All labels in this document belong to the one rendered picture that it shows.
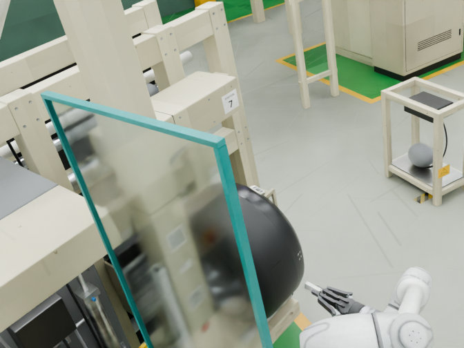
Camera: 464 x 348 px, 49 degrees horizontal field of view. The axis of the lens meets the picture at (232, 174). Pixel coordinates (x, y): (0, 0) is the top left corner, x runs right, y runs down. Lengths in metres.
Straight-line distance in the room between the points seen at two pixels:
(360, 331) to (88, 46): 1.01
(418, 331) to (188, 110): 1.20
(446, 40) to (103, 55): 5.45
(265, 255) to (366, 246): 2.06
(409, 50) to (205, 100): 4.34
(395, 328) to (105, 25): 1.06
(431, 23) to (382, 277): 3.48
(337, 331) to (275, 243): 0.70
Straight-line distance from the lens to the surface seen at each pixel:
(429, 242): 3.95
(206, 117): 2.12
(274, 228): 1.96
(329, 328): 1.33
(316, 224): 4.15
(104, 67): 1.48
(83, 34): 1.47
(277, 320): 2.31
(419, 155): 4.35
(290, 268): 2.02
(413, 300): 1.72
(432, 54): 6.49
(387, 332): 1.32
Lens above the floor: 2.58
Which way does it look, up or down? 31 degrees down
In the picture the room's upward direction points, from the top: 13 degrees counter-clockwise
